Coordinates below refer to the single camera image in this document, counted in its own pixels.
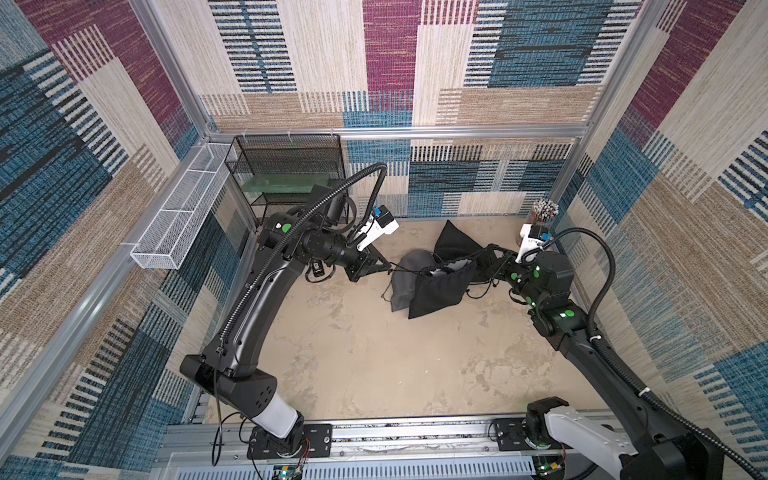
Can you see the white hair dryer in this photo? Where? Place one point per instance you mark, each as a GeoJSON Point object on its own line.
{"type": "Point", "coordinates": [450, 267]}

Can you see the grey hair dryer bag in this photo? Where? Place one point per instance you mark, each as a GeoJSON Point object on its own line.
{"type": "Point", "coordinates": [402, 284]}

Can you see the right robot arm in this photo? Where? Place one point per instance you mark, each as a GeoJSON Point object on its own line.
{"type": "Point", "coordinates": [658, 442]}

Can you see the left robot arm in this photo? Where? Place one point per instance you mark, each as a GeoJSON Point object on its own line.
{"type": "Point", "coordinates": [227, 367]}

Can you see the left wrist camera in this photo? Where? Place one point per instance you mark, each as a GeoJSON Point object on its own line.
{"type": "Point", "coordinates": [381, 222]}

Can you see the striped pencil cup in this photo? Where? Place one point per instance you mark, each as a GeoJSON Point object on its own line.
{"type": "Point", "coordinates": [543, 212]}

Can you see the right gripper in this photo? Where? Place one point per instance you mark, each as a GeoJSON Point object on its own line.
{"type": "Point", "coordinates": [500, 262]}

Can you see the black wire mesh shelf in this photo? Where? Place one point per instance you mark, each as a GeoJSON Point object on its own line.
{"type": "Point", "coordinates": [254, 155]}

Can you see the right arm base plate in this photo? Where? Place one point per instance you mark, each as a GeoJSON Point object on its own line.
{"type": "Point", "coordinates": [509, 434]}

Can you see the white wire mesh basket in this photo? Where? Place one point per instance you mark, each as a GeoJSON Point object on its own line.
{"type": "Point", "coordinates": [167, 240]}

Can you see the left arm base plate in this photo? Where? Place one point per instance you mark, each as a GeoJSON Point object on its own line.
{"type": "Point", "coordinates": [313, 440]}

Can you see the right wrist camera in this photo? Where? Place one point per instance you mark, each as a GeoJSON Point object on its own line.
{"type": "Point", "coordinates": [532, 236]}

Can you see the black hair dryer bag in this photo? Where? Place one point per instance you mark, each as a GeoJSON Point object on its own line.
{"type": "Point", "coordinates": [453, 244]}

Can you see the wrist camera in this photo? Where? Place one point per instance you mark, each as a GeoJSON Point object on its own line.
{"type": "Point", "coordinates": [532, 236]}
{"type": "Point", "coordinates": [381, 222]}

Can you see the green tray on shelf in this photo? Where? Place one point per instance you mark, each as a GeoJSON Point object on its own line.
{"type": "Point", "coordinates": [284, 183]}

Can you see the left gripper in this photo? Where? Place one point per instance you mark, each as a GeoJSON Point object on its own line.
{"type": "Point", "coordinates": [368, 264]}

